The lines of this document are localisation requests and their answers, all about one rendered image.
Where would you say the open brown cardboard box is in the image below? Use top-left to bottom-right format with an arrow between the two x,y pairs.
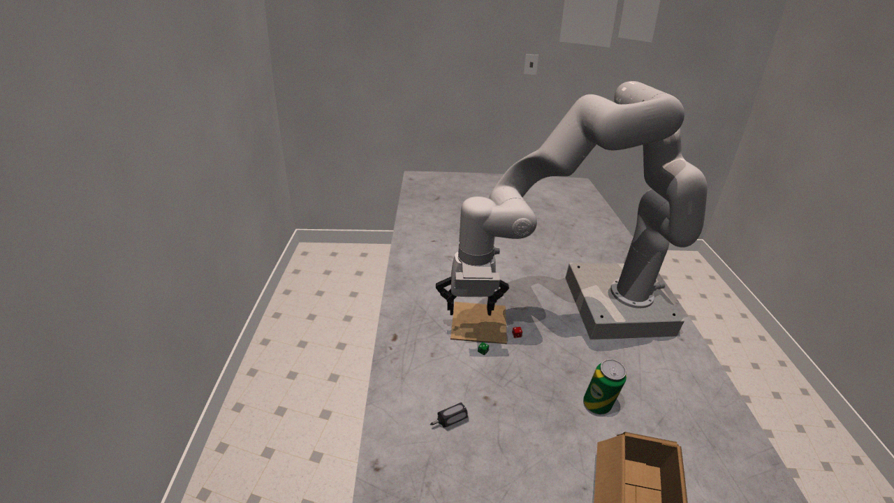
594,432 -> 688,503

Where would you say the tan mat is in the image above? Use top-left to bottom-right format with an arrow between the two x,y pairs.
450,302 -> 507,344

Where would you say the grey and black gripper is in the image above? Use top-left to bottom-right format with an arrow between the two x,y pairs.
436,252 -> 509,316

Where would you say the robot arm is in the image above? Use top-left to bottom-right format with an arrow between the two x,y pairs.
455,81 -> 708,308

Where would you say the green soda can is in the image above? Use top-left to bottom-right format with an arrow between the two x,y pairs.
583,359 -> 626,414

